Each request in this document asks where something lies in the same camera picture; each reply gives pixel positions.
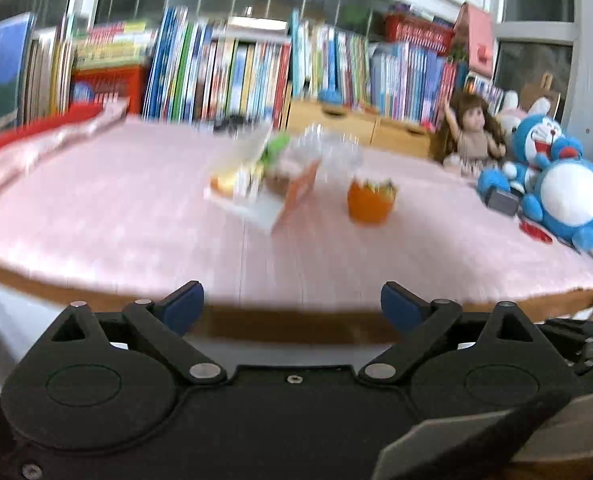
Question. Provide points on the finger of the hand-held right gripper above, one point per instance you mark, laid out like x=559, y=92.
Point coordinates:
x=576, y=326

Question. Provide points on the blue yarn ball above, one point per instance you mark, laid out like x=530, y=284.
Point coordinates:
x=330, y=96

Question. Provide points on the white paper bag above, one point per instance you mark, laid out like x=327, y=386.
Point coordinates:
x=244, y=155

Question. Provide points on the white tray with food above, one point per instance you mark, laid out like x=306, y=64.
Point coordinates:
x=256, y=212

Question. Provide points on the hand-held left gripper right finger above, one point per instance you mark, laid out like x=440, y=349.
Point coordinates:
x=401, y=305

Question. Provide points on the blue round object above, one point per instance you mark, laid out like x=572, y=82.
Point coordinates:
x=83, y=92

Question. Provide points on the brown wrapper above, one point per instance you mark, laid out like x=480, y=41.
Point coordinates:
x=279, y=182

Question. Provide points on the stack of flat books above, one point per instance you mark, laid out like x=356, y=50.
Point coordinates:
x=111, y=45

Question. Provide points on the pink toy house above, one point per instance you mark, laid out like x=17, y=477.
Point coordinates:
x=476, y=40

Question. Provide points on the red plastic crate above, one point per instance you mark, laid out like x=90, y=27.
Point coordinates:
x=121, y=85

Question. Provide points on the grey block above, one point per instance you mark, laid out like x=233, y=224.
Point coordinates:
x=502, y=202

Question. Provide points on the red board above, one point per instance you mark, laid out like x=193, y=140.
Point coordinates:
x=26, y=132

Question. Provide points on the small red object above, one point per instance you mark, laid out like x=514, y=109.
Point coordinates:
x=536, y=232

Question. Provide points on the orange peel piece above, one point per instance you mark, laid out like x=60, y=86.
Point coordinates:
x=223, y=185

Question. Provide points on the red mesh basket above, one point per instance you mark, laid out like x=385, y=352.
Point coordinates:
x=419, y=32

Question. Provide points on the row of thin pale books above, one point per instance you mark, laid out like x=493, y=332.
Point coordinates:
x=51, y=75

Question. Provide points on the pink striped folded cloth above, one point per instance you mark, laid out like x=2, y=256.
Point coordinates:
x=41, y=150

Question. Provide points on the green plastic wrapper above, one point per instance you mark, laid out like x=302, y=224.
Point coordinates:
x=276, y=147

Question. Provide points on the brown-haired doll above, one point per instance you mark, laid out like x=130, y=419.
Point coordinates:
x=471, y=135

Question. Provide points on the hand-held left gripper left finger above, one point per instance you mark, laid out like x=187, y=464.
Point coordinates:
x=184, y=305

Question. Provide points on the orange peel cup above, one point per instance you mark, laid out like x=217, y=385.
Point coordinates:
x=369, y=205

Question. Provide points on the wooden drawer organizer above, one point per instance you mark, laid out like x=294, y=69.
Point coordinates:
x=351, y=127

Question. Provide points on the blue cat plush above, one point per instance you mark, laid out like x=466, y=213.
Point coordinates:
x=566, y=185

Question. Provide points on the large blue book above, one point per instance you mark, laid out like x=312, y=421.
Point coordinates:
x=1, y=70

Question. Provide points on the clear plastic bag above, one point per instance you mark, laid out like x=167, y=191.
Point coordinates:
x=331, y=152

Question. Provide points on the row of colourful upright books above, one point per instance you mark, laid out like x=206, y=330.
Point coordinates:
x=276, y=70

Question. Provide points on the white rabbit plush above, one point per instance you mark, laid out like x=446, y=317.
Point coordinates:
x=513, y=110

